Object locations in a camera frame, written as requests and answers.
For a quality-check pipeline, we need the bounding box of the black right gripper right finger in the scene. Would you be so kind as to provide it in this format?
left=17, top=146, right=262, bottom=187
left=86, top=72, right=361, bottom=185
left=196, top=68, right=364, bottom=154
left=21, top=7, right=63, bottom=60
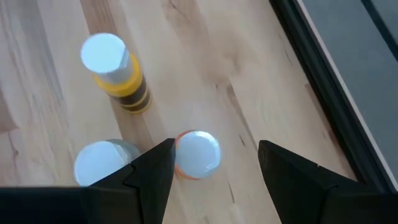
left=258, top=139, right=374, bottom=224

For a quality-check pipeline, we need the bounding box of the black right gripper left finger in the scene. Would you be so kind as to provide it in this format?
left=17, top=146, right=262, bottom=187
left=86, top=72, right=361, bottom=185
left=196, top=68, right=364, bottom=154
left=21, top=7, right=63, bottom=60
left=90, top=138, right=177, bottom=224

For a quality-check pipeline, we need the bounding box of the grey brown paint bottle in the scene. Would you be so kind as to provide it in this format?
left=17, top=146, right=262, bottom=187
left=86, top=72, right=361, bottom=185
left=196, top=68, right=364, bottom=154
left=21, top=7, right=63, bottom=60
left=73, top=139, right=142, bottom=187

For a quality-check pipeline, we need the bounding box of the orange paint bottle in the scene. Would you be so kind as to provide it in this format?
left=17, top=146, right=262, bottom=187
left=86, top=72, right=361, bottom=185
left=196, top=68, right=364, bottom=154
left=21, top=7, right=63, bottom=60
left=174, top=129, right=222, bottom=181

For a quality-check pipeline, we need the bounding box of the yellow paint bottle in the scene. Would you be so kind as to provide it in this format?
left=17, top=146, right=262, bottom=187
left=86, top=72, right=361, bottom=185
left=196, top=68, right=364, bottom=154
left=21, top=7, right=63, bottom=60
left=80, top=32, right=153, bottom=114

